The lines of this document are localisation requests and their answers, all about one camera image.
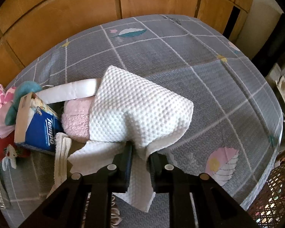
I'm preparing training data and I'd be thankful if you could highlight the cream cloth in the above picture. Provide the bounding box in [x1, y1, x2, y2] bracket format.
[47, 132, 72, 197]

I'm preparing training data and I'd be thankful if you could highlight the red knitted hat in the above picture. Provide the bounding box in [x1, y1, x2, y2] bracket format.
[0, 132, 21, 162]

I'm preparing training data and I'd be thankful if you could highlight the white dotted towel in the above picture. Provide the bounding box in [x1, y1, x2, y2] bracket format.
[68, 66, 193, 212]

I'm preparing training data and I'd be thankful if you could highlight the grey checked bed sheet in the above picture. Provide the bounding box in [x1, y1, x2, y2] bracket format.
[10, 15, 283, 209]

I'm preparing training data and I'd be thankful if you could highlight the rattan chair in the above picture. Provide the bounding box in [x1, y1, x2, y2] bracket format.
[248, 151, 285, 227]

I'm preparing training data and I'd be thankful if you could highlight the blue Tempo tissue pack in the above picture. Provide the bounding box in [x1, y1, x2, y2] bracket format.
[14, 92, 63, 155]

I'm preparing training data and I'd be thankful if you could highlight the white sock pair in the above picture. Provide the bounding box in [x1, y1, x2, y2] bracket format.
[2, 144, 17, 171]

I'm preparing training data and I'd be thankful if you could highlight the wooden wardrobe wall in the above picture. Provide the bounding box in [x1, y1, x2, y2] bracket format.
[0, 0, 253, 86]

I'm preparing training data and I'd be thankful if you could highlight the blue plush doll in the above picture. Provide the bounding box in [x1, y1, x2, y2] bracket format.
[0, 81, 42, 139]

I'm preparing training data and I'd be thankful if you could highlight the white foam block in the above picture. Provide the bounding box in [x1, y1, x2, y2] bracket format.
[36, 78, 101, 104]

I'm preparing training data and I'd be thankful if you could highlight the brown hair scrunchie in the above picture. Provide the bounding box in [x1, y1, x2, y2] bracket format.
[82, 193, 122, 227]

